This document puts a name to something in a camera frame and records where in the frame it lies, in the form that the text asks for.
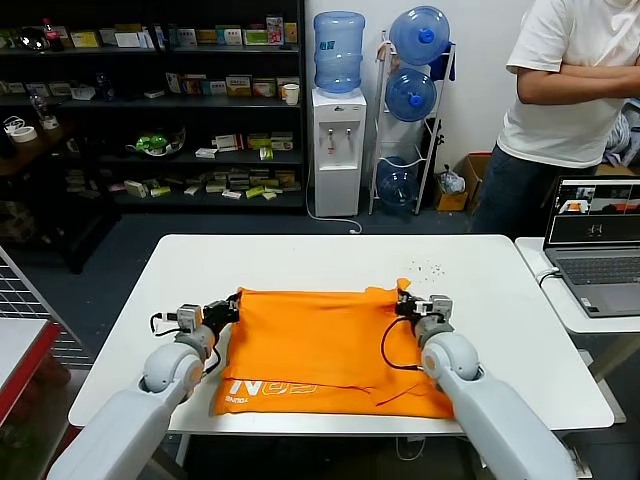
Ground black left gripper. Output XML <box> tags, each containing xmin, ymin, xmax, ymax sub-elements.
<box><xmin>202</xmin><ymin>293</ymin><xmax>243</xmax><ymax>331</ymax></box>

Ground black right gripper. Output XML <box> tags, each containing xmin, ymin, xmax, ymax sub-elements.
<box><xmin>394</xmin><ymin>292</ymin><xmax>426</xmax><ymax>321</ymax></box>

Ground orange t-shirt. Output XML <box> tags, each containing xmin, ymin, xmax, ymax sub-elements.
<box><xmin>208</xmin><ymin>278</ymin><xmax>456</xmax><ymax>420</ymax></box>

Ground blue grey clothes pile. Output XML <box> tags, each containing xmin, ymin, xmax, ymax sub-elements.
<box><xmin>602</xmin><ymin>99</ymin><xmax>640</xmax><ymax>169</ymax></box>

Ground scattered dark crumbs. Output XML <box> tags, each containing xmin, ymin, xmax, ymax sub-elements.
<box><xmin>407</xmin><ymin>258</ymin><xmax>447</xmax><ymax>275</ymax></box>

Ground blue water jug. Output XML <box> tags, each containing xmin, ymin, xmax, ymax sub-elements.
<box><xmin>384</xmin><ymin>67</ymin><xmax>437</xmax><ymax>123</ymax></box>
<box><xmin>375</xmin><ymin>156</ymin><xmax>420</xmax><ymax>215</ymax></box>
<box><xmin>388</xmin><ymin>5</ymin><xmax>450</xmax><ymax>66</ymax></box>

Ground white plastic bag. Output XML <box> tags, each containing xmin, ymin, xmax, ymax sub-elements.
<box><xmin>438</xmin><ymin>168</ymin><xmax>466</xmax><ymax>194</ymax></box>

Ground white side table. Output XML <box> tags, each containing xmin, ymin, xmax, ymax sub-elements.
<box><xmin>514</xmin><ymin>236</ymin><xmax>640</xmax><ymax>426</ymax></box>

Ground cardboard box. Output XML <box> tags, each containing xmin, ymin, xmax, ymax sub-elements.
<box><xmin>433</xmin><ymin>152</ymin><xmax>494</xmax><ymax>213</ymax></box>

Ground black stand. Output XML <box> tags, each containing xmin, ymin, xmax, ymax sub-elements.
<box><xmin>423</xmin><ymin>117</ymin><xmax>448</xmax><ymax>200</ymax></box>

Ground white water dispenser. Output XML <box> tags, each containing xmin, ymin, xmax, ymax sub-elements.
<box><xmin>311</xmin><ymin>87</ymin><xmax>368</xmax><ymax>218</ymax></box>

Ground glass bowl with green packets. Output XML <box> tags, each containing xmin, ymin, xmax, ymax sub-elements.
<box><xmin>124</xmin><ymin>127</ymin><xmax>187</xmax><ymax>159</ymax></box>

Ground grey laptop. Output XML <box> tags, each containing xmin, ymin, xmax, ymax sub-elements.
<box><xmin>542</xmin><ymin>175</ymin><xmax>640</xmax><ymax>319</ymax></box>

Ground black shelving unit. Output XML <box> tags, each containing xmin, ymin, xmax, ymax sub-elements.
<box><xmin>0</xmin><ymin>0</ymin><xmax>307</xmax><ymax>215</ymax></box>

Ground red white cart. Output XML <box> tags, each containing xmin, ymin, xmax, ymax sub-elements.
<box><xmin>0</xmin><ymin>317</ymin><xmax>84</xmax><ymax>480</ymax></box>

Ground cream yellow box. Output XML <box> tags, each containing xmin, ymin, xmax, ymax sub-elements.
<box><xmin>225</xmin><ymin>74</ymin><xmax>253</xmax><ymax>97</ymax></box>

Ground white power strip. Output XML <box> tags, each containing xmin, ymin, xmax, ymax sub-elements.
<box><xmin>568</xmin><ymin>443</ymin><xmax>594</xmax><ymax>480</ymax></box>

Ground blue cloth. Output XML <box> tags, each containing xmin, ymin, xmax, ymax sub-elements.
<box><xmin>432</xmin><ymin>43</ymin><xmax>457</xmax><ymax>83</ymax></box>

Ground person in white shirt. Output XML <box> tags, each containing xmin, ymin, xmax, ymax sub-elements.
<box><xmin>469</xmin><ymin>0</ymin><xmax>640</xmax><ymax>235</ymax></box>

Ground dark wooden desk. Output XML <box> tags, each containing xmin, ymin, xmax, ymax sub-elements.
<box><xmin>0</xmin><ymin>121</ymin><xmax>121</xmax><ymax>275</ymax></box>

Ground labelled blue water bottle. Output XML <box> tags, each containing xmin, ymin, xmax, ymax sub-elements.
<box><xmin>312</xmin><ymin>11</ymin><xmax>366</xmax><ymax>96</ymax></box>

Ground dark blue bottle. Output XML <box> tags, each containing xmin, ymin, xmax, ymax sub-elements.
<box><xmin>94</xmin><ymin>71</ymin><xmax>114</xmax><ymax>103</ymax></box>

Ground yellow labelled white box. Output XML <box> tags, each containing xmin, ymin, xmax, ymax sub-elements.
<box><xmin>69</xmin><ymin>29</ymin><xmax>101</xmax><ymax>49</ymax></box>

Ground cola bottle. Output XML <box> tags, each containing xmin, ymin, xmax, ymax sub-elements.
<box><xmin>42</xmin><ymin>17</ymin><xmax>65</xmax><ymax>53</ymax></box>

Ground shiny dark bowl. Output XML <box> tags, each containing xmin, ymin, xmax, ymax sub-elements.
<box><xmin>18</xmin><ymin>26</ymin><xmax>50</xmax><ymax>51</ymax></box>

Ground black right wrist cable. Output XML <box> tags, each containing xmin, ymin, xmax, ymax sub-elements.
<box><xmin>380</xmin><ymin>313</ymin><xmax>426</xmax><ymax>372</ymax></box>

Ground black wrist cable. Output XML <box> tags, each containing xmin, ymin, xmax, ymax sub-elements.
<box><xmin>380</xmin><ymin>313</ymin><xmax>426</xmax><ymax>372</ymax></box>
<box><xmin>148</xmin><ymin>312</ymin><xmax>224</xmax><ymax>376</ymax></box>

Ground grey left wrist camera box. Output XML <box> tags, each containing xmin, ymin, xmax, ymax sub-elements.
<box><xmin>175</xmin><ymin>303</ymin><xmax>205</xmax><ymax>335</ymax></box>

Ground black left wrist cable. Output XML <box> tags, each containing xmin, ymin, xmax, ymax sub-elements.
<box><xmin>148</xmin><ymin>312</ymin><xmax>224</xmax><ymax>376</ymax></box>

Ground white dispenser power cable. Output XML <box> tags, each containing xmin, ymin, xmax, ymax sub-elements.
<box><xmin>304</xmin><ymin>159</ymin><xmax>364</xmax><ymax>235</ymax></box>

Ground white cable under table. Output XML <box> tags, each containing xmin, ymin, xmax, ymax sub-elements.
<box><xmin>397</xmin><ymin>436</ymin><xmax>426</xmax><ymax>464</ymax></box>

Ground white wire grid panel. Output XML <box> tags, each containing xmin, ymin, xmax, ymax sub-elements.
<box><xmin>0</xmin><ymin>244</ymin><xmax>94</xmax><ymax>366</ymax></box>

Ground white wire jug rack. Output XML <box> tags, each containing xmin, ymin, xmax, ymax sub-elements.
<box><xmin>368</xmin><ymin>29</ymin><xmax>457</xmax><ymax>216</ymax></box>

